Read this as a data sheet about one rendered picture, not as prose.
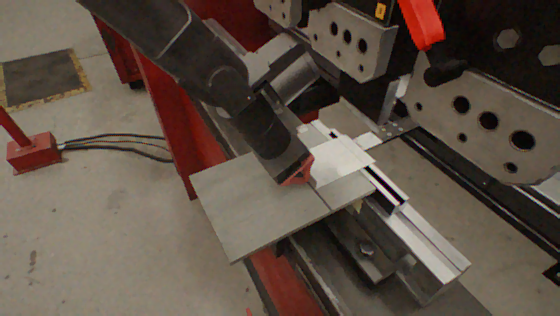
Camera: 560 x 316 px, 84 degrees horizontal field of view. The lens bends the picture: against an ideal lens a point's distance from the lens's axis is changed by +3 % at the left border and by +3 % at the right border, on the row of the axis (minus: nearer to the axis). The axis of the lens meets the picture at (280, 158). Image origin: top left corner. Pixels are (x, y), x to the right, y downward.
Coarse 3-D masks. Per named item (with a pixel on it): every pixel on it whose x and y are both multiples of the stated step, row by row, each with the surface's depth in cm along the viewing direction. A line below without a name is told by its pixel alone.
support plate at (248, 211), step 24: (312, 144) 58; (216, 168) 53; (240, 168) 53; (216, 192) 50; (240, 192) 50; (264, 192) 50; (288, 192) 50; (312, 192) 50; (336, 192) 50; (360, 192) 50; (216, 216) 46; (240, 216) 46; (264, 216) 46; (288, 216) 46; (312, 216) 46; (240, 240) 44; (264, 240) 44
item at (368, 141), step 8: (400, 104) 64; (400, 112) 65; (400, 120) 62; (408, 120) 62; (384, 128) 60; (392, 128) 60; (400, 128) 60; (408, 128) 60; (416, 128) 61; (424, 128) 61; (360, 136) 59; (368, 136) 59; (376, 136) 59; (384, 136) 59; (392, 136) 59; (400, 136) 60; (432, 136) 60; (360, 144) 57; (368, 144) 57; (376, 144) 57
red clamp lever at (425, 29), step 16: (400, 0) 27; (416, 0) 26; (416, 16) 26; (432, 16) 26; (416, 32) 26; (432, 32) 26; (432, 48) 26; (432, 64) 27; (448, 64) 26; (464, 64) 27; (432, 80) 26; (448, 80) 26
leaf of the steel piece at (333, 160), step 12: (324, 144) 57; (336, 144) 57; (324, 156) 55; (336, 156) 55; (348, 156) 55; (312, 168) 53; (324, 168) 53; (336, 168) 53; (348, 168) 53; (360, 168) 53; (312, 180) 49; (324, 180) 51
